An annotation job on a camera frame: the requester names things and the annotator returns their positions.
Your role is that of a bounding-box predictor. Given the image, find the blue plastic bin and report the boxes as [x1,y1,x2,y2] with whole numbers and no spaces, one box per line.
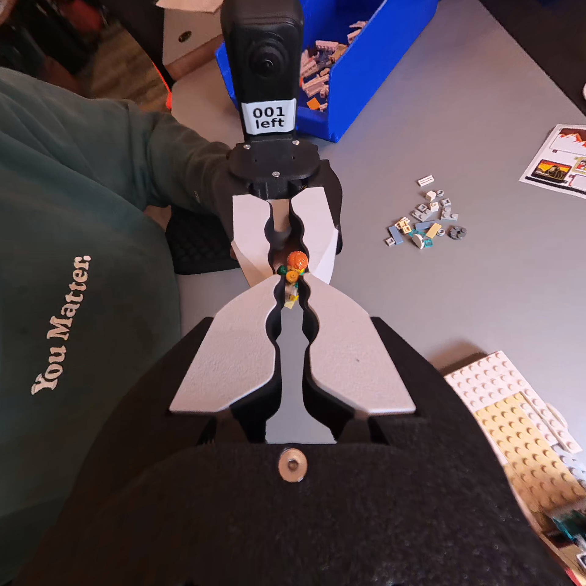
[215,0,441,143]

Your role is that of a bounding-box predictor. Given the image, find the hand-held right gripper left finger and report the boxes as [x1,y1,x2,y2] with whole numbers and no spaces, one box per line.
[169,276,287,420]

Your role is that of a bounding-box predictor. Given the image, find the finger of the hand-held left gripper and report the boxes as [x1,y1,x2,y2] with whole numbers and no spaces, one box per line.
[230,194,276,288]
[291,184,340,284]

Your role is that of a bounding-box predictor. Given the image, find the pile of small lego pieces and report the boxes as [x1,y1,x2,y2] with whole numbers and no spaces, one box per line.
[385,175,468,251]

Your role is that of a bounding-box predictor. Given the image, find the scattered assorted lego bricks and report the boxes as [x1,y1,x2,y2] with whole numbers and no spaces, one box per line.
[299,20,368,112]

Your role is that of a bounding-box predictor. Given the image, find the black mesh cushion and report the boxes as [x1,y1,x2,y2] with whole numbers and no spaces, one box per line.
[165,205,242,276]

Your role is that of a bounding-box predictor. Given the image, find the person's left forearm green sleeve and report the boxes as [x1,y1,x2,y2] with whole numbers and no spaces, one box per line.
[124,98,235,217]

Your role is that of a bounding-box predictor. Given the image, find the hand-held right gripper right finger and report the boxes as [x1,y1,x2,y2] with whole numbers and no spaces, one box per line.
[299,277,417,418]

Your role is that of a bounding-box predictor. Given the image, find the lego sticker sheet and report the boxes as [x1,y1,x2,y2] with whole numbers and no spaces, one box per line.
[518,123,586,201]

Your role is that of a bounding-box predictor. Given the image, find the light wood side desk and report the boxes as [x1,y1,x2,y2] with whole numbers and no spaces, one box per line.
[162,0,226,79]

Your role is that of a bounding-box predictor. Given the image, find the person's torso green sweatshirt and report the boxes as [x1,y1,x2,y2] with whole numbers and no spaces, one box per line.
[0,66,182,555]

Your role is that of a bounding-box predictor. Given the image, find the white tan lego house model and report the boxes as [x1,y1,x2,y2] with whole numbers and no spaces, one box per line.
[443,350,586,586]

